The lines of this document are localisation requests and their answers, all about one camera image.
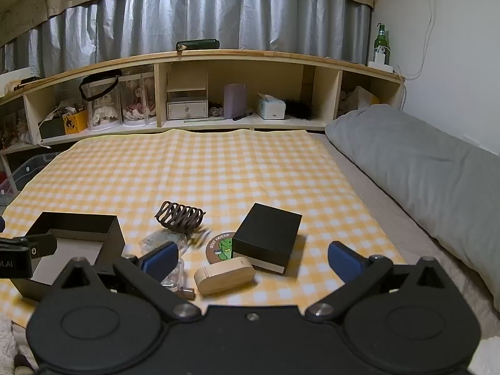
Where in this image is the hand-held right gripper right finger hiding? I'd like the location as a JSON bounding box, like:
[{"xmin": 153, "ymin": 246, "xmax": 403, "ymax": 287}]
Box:
[{"xmin": 305, "ymin": 241, "xmax": 450, "ymax": 323}]

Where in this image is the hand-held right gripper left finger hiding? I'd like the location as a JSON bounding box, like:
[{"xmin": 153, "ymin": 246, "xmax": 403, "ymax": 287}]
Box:
[{"xmin": 51, "ymin": 241, "xmax": 201, "ymax": 323}]

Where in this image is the clear plastic clip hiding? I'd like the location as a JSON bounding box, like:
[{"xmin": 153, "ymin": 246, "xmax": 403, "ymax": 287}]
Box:
[{"xmin": 138, "ymin": 230, "xmax": 196, "ymax": 301}]

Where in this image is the brown hair claw clip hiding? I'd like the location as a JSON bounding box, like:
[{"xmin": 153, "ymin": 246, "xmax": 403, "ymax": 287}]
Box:
[{"xmin": 154, "ymin": 201, "xmax": 206, "ymax": 238}]

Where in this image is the large black box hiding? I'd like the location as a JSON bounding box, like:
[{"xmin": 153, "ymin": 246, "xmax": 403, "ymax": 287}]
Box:
[{"xmin": 8, "ymin": 212, "xmax": 126, "ymax": 303}]

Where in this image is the round green figure coaster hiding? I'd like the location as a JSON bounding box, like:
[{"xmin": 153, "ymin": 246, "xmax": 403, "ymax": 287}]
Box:
[{"xmin": 206, "ymin": 231, "xmax": 245, "ymax": 264}]

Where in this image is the oval wooden case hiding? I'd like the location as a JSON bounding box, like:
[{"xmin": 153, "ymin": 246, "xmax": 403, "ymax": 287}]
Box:
[{"xmin": 194, "ymin": 257, "xmax": 256, "ymax": 295}]

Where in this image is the small black lidded box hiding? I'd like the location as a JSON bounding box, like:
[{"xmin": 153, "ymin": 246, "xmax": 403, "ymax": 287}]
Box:
[{"xmin": 231, "ymin": 202, "xmax": 303, "ymax": 276}]

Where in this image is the white fluffy rug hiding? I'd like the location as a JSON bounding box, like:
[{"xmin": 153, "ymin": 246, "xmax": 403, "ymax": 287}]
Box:
[{"xmin": 0, "ymin": 312, "xmax": 28, "ymax": 370}]

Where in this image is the pile of small toys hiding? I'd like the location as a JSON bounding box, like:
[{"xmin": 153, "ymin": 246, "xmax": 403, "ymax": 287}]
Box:
[{"xmin": 0, "ymin": 109, "xmax": 30, "ymax": 151}]

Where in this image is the dark box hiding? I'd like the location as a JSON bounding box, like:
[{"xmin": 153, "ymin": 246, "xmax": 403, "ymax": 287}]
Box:
[{"xmin": 39, "ymin": 116, "xmax": 66, "ymax": 139}]

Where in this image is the yellow checkered blanket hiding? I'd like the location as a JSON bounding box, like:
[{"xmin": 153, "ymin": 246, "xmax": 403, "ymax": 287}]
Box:
[{"xmin": 0, "ymin": 129, "xmax": 409, "ymax": 321}]

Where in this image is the grey pillow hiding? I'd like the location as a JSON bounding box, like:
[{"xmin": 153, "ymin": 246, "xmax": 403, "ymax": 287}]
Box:
[{"xmin": 325, "ymin": 103, "xmax": 500, "ymax": 309}]

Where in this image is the yellow box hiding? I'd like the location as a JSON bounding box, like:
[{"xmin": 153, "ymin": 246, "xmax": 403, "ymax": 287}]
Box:
[{"xmin": 62, "ymin": 109, "xmax": 90, "ymax": 133}]

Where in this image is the small white drawer box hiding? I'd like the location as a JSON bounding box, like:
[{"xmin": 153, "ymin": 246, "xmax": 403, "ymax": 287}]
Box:
[{"xmin": 166, "ymin": 71, "xmax": 209, "ymax": 121}]

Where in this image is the black feather duster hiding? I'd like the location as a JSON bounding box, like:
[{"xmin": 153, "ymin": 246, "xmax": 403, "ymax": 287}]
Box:
[{"xmin": 285, "ymin": 99, "xmax": 316, "ymax": 122}]

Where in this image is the white crumpled bag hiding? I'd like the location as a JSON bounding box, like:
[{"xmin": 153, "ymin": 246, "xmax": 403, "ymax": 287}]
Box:
[{"xmin": 338, "ymin": 86, "xmax": 381, "ymax": 116}]

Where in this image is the tissue box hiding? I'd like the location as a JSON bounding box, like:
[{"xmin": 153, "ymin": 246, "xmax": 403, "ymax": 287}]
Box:
[{"xmin": 256, "ymin": 92, "xmax": 287, "ymax": 120}]

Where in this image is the wooden shelf unit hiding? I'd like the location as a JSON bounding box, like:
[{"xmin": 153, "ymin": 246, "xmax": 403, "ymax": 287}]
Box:
[{"xmin": 0, "ymin": 49, "xmax": 407, "ymax": 188}]

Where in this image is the dark green case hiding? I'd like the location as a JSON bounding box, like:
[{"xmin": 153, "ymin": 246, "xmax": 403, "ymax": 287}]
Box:
[{"xmin": 176, "ymin": 39, "xmax": 220, "ymax": 52}]

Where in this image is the green glass bottle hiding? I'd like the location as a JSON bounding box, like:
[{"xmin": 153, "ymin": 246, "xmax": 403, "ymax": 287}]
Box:
[{"xmin": 374, "ymin": 23, "xmax": 390, "ymax": 65}]

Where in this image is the grey curtain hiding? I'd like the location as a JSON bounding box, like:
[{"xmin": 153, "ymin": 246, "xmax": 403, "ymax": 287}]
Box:
[{"xmin": 0, "ymin": 0, "xmax": 373, "ymax": 77}]

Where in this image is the white cable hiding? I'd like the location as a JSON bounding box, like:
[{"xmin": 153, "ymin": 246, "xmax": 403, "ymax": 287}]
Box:
[{"xmin": 391, "ymin": 0, "xmax": 437, "ymax": 79}]

